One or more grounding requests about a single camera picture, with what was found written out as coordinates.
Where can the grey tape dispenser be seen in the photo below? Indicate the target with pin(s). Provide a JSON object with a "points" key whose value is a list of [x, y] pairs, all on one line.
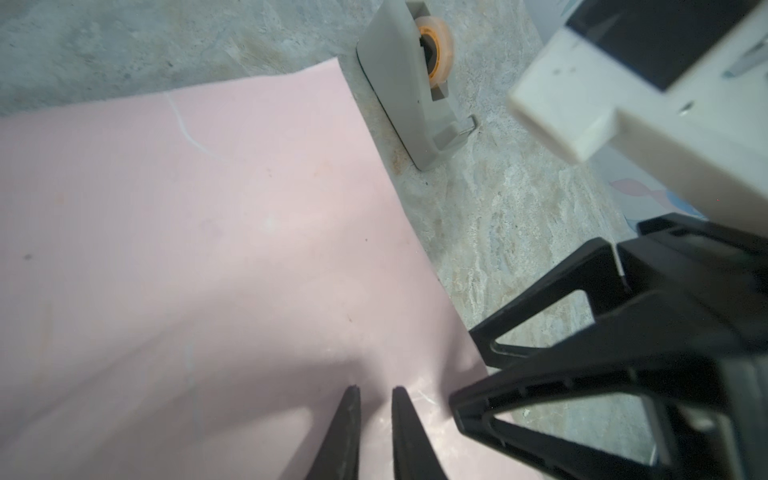
{"points": [[407, 55]]}

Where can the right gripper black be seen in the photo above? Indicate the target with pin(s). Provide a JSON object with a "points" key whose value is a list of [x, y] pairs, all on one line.
{"points": [[708, 336]]}

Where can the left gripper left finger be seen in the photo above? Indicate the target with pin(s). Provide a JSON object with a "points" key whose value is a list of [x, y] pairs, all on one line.
{"points": [[339, 454]]}

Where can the purple pink wrapping paper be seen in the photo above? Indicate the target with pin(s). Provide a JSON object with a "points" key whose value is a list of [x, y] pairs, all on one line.
{"points": [[190, 280]]}

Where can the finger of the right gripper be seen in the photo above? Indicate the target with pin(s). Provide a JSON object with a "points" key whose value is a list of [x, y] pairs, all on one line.
{"points": [[652, 347]]}

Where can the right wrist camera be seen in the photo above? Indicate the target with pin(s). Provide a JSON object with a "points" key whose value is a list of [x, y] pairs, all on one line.
{"points": [[670, 97]]}

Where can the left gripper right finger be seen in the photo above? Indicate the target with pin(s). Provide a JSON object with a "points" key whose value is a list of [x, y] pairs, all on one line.
{"points": [[413, 455]]}

